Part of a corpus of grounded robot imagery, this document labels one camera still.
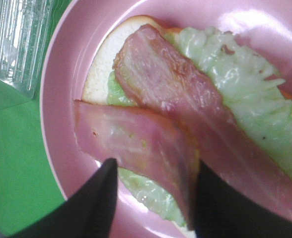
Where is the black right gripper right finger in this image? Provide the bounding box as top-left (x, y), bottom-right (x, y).
top-left (194, 163), bottom-right (292, 238)

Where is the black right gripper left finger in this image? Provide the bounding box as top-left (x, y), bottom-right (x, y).
top-left (13, 158), bottom-right (118, 238)

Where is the toy bacon strip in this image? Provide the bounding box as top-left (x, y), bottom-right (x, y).
top-left (73, 100), bottom-right (200, 229)
top-left (112, 24), bottom-right (292, 221)

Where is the toy bread slice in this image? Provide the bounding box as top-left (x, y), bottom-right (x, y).
top-left (81, 15), bottom-right (292, 238)

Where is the toy lettuce leaf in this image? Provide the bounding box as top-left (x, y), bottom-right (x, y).
top-left (107, 26), bottom-right (292, 228)

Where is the green tablecloth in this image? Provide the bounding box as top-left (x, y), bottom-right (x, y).
top-left (0, 0), bottom-right (69, 236)

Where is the pink round plate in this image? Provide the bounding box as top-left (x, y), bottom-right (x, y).
top-left (39, 0), bottom-right (292, 238)

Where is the left clear plastic tray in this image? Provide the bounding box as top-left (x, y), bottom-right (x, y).
top-left (0, 0), bottom-right (54, 110)

